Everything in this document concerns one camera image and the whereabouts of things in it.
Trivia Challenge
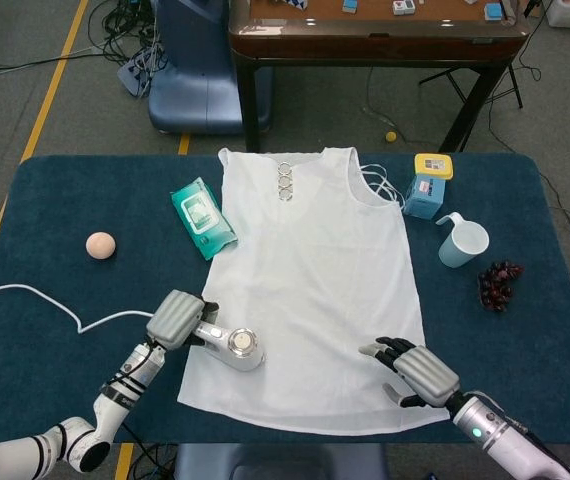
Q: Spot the yellow-lidded container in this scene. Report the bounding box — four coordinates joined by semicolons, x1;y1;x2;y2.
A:
413;153;455;182

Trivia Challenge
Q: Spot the brown mahjong table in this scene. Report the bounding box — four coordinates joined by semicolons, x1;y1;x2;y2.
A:
228;0;531;154

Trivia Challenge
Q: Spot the dark red grape bunch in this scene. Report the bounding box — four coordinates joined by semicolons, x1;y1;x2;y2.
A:
478;260;525;313

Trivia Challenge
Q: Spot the white sleeveless top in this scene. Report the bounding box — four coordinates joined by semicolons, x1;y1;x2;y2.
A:
176;145;451;435

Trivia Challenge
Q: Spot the grey power strip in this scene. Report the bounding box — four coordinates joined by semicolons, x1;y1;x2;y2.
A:
117;47;162;99

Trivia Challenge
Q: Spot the dark teal table cloth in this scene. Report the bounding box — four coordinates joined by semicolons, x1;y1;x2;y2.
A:
0;153;570;446

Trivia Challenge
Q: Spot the blue mobile robot base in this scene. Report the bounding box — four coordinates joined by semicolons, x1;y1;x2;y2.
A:
147;0;274;136

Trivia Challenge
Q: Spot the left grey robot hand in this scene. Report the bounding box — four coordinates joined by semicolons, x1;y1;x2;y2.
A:
145;289;220;351

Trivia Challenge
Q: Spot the white cable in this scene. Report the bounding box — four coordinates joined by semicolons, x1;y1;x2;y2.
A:
0;283;156;335

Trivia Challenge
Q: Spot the white handheld steam iron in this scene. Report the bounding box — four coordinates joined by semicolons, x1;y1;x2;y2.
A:
184;319;267;374

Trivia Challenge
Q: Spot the light blue plastic pitcher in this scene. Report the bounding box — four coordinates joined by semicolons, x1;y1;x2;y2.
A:
434;211;491;269

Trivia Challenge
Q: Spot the green wet wipes pack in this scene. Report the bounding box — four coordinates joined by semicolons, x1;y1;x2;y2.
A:
170;177;239;261

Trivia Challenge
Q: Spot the black floor cable bundle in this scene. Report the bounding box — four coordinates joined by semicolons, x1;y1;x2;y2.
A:
98;0;166;69

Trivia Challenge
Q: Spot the light blue cardboard box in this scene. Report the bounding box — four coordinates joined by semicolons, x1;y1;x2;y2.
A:
403;173;447;220

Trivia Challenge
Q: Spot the dark blue robot chassis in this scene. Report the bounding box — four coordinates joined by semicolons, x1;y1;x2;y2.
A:
173;442;386;480

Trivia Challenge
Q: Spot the peach egg-shaped ball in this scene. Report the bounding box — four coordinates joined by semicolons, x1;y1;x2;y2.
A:
85;231;117;261

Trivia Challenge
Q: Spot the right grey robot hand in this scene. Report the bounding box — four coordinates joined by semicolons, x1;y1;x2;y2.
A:
358;335;462;410

